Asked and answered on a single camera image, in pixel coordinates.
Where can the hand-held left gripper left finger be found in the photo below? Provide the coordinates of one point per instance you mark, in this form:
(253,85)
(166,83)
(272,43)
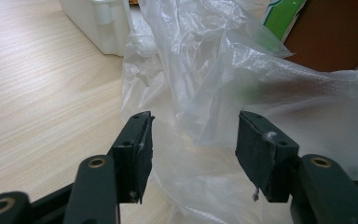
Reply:
(132,155)

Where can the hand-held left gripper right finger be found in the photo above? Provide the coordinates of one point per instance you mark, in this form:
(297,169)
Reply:
(261,155)

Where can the clear plastic shopping bag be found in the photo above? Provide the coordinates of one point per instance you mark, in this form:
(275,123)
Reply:
(199,77)

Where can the white plastic bin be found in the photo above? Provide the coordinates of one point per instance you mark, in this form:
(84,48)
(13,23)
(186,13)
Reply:
(102,25)

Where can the green snack packet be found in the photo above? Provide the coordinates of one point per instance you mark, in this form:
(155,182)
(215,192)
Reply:
(281,17)

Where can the brown drink carton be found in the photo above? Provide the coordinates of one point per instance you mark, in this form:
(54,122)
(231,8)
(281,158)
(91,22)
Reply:
(332,34)

